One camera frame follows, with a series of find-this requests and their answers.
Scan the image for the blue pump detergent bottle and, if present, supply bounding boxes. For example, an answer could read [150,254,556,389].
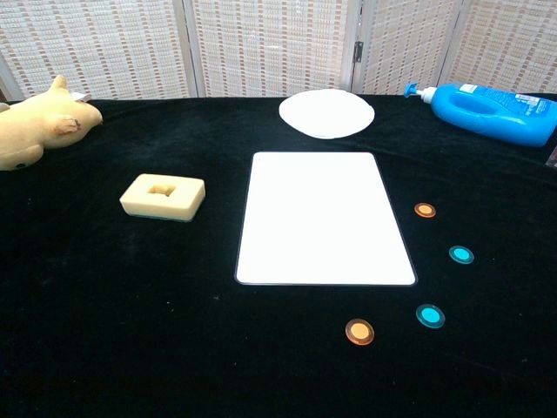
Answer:
[402,81,557,148]

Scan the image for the black velvet tablecloth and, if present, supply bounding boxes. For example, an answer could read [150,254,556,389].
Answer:
[0,93,557,418]

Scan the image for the yellow sponge block with hole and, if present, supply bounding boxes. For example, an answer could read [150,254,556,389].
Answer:
[118,172,206,223]

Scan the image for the woven folding screen panel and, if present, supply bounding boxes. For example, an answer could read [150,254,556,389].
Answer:
[182,0,362,99]
[347,0,462,96]
[439,0,557,95]
[0,0,197,101]

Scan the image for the yellow plush animal toy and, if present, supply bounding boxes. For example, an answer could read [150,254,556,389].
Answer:
[0,74,104,172]

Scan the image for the cyan disc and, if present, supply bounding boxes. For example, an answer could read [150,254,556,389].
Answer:
[448,245,475,266]
[415,303,446,329]

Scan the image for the white round plate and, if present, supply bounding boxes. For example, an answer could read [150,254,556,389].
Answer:
[278,88,376,140]

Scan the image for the white rectangular board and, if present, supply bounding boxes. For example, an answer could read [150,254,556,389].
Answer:
[234,151,418,287]

